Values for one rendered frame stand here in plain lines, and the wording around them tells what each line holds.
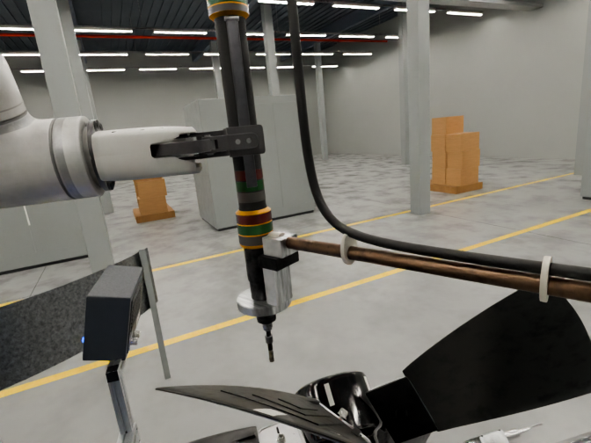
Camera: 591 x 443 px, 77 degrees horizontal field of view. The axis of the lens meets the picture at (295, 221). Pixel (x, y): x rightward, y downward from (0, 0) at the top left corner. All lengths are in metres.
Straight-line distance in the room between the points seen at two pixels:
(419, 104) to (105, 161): 6.24
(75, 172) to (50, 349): 2.01
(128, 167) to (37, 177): 0.08
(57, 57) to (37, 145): 4.33
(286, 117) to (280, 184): 1.22
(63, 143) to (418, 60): 6.31
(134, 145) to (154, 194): 8.12
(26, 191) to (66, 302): 1.92
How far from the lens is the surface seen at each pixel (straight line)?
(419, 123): 6.51
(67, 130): 0.42
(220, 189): 6.57
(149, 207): 8.56
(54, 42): 4.78
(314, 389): 0.60
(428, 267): 0.33
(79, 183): 0.42
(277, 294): 0.45
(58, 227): 6.51
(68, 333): 2.39
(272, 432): 0.65
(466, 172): 8.65
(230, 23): 0.44
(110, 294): 1.13
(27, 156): 0.43
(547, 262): 0.31
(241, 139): 0.41
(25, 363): 2.37
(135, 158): 0.39
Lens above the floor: 1.63
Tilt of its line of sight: 14 degrees down
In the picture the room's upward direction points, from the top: 5 degrees counter-clockwise
